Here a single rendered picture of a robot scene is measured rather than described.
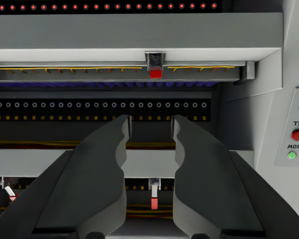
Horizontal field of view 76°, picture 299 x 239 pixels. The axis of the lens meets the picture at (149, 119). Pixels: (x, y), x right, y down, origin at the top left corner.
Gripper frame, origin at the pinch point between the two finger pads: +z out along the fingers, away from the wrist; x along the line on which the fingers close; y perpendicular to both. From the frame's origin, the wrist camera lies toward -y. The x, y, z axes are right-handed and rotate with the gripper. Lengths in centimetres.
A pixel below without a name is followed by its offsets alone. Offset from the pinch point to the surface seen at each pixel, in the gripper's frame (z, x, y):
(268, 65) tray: 15.9, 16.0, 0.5
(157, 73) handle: 8.3, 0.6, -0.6
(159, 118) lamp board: 26.7, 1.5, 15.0
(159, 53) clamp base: 14.9, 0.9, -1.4
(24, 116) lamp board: 26.8, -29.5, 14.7
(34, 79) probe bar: 19.5, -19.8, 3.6
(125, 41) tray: 14.7, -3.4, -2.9
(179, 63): 18.4, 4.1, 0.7
